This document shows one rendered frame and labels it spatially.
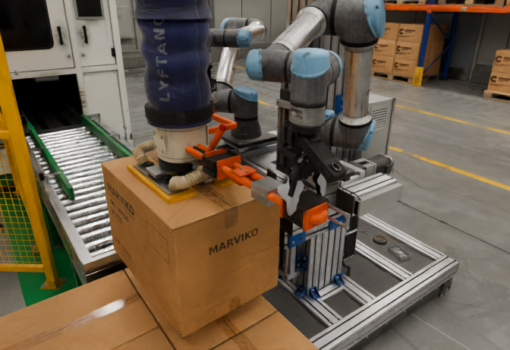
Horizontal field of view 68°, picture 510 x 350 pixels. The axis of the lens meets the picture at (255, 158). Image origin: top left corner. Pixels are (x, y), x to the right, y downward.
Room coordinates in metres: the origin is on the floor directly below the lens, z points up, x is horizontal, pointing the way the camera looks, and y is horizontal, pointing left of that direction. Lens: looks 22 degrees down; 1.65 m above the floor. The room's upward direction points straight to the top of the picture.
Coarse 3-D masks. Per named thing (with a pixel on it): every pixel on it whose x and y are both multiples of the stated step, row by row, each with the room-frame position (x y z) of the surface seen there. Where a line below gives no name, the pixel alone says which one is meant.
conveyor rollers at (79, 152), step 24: (48, 144) 2.98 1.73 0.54; (72, 144) 2.95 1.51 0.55; (96, 144) 2.96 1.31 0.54; (48, 168) 2.49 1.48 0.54; (72, 168) 2.50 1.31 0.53; (96, 168) 2.52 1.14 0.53; (96, 192) 2.10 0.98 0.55; (72, 216) 1.83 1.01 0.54; (96, 216) 1.83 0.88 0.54; (96, 240) 1.59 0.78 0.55
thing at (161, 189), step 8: (152, 160) 1.34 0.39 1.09; (128, 168) 1.27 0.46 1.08; (136, 168) 1.25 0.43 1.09; (144, 168) 1.25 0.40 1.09; (136, 176) 1.22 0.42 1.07; (144, 176) 1.19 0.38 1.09; (152, 176) 1.18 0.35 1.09; (168, 176) 1.13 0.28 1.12; (152, 184) 1.13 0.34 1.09; (160, 184) 1.12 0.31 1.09; (160, 192) 1.07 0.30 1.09; (168, 192) 1.06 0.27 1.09; (176, 192) 1.07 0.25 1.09; (184, 192) 1.07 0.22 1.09; (192, 192) 1.08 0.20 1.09; (168, 200) 1.03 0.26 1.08; (176, 200) 1.04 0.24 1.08
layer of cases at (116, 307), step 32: (96, 288) 1.26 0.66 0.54; (128, 288) 1.26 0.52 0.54; (0, 320) 1.08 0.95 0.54; (32, 320) 1.08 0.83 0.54; (64, 320) 1.08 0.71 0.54; (96, 320) 1.08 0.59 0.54; (128, 320) 1.08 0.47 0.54; (160, 320) 1.08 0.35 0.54; (224, 320) 1.08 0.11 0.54; (256, 320) 1.09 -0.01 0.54
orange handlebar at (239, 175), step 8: (216, 120) 1.53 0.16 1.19; (224, 120) 1.49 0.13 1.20; (208, 128) 1.36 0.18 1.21; (216, 128) 1.38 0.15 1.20; (232, 128) 1.42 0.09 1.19; (200, 144) 1.19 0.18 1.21; (192, 152) 1.13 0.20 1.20; (200, 152) 1.12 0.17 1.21; (224, 168) 1.00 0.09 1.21; (240, 168) 0.98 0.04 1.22; (248, 168) 0.98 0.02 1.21; (232, 176) 0.96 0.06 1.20; (240, 176) 0.93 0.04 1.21; (248, 176) 0.96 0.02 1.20; (256, 176) 0.94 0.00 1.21; (240, 184) 0.93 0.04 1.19; (248, 184) 0.90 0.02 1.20; (272, 192) 0.84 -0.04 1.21; (272, 200) 0.82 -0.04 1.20; (312, 216) 0.73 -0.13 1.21; (320, 216) 0.73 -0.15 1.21
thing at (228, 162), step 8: (208, 152) 1.07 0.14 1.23; (216, 152) 1.08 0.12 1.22; (224, 152) 1.10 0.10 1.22; (232, 152) 1.08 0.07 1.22; (208, 160) 1.02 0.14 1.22; (216, 160) 1.03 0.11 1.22; (224, 160) 1.01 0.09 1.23; (232, 160) 1.03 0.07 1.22; (240, 160) 1.04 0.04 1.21; (208, 168) 1.03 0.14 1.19; (216, 168) 1.00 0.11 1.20; (232, 168) 1.03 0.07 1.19; (224, 176) 1.01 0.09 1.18
